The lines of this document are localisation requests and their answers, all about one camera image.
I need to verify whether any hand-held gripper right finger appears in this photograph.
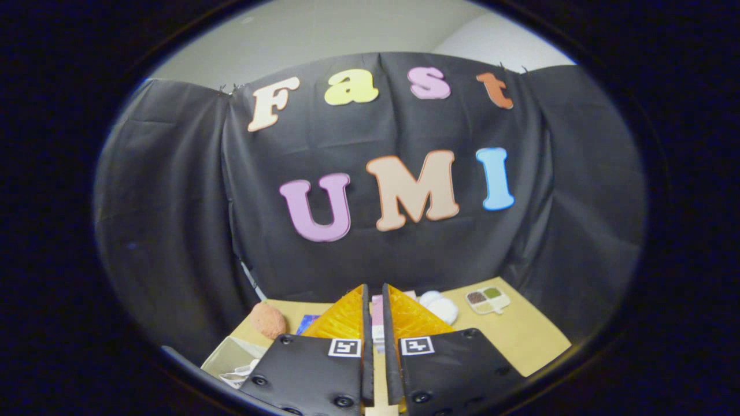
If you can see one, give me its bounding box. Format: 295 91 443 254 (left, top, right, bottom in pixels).
381 283 525 416

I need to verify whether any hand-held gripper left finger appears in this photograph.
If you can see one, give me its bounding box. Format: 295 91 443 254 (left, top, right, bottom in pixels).
238 283 376 416

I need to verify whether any white canvas shoe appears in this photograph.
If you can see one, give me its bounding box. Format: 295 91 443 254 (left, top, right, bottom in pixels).
220 358 262 389

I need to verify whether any beige fabric storage box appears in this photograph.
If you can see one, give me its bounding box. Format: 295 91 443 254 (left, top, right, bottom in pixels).
201 336 270 389

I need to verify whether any white fluffy ball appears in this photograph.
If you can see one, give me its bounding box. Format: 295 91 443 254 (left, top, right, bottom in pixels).
419 290 459 326

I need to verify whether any orange sponge ball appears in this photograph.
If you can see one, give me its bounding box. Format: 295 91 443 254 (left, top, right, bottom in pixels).
250 302 287 340

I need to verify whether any white divided grain tray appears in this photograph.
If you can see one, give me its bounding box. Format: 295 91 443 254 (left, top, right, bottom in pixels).
465 285 512 316

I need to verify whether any pink cover book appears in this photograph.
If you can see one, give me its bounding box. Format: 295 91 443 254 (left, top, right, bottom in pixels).
371 291 418 347

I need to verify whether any black backdrop cloth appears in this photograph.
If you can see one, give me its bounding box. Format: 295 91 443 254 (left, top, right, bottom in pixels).
94 52 647 366

